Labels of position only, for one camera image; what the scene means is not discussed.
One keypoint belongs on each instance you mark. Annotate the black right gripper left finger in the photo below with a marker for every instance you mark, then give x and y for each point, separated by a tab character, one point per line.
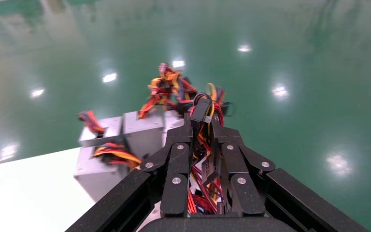
177	160

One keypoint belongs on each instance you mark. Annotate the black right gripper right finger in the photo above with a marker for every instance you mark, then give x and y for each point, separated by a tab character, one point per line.
235	160

